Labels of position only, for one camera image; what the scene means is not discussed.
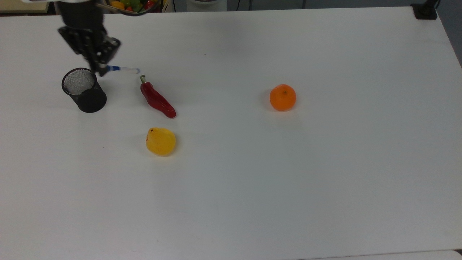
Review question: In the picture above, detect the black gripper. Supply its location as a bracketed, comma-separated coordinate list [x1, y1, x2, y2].
[54, 1, 122, 77]

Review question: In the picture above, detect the blue white marker pen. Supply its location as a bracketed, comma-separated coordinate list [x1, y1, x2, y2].
[103, 65, 140, 74]

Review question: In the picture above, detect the black mesh pen cup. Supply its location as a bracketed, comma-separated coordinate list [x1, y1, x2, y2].
[61, 68, 107, 113]

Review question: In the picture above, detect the red chili pepper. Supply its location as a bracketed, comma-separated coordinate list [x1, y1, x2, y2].
[140, 75, 177, 119]

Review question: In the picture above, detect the beige wooden board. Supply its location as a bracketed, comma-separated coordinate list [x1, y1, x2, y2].
[0, 3, 49, 14]

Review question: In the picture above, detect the yellow lemon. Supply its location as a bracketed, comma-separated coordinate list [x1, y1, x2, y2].
[145, 127, 176, 157]

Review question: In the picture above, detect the orange toy tangerine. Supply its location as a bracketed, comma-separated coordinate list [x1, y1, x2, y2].
[269, 84, 297, 112]

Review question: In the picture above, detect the white side table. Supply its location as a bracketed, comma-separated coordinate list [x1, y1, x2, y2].
[300, 250, 462, 260]

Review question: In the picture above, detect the wire fruit basket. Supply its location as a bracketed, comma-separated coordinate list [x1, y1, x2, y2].
[97, 0, 164, 17]

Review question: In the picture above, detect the black corner clamp mount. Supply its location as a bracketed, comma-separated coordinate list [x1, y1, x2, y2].
[411, 0, 439, 20]

